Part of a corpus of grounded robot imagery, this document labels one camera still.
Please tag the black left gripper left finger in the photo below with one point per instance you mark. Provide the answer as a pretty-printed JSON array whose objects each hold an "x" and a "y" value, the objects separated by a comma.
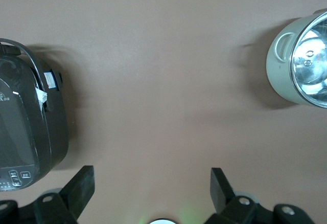
[{"x": 79, "y": 190}]

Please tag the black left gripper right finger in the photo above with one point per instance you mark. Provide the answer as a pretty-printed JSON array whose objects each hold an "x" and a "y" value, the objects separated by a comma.
[{"x": 219, "y": 190}]

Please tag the light green cooking pot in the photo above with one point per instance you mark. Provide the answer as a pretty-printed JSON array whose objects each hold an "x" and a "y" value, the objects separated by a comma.
[{"x": 278, "y": 78}]

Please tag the dark grey rice cooker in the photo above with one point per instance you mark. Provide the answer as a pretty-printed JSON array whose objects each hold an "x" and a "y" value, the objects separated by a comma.
[{"x": 23, "y": 132}]

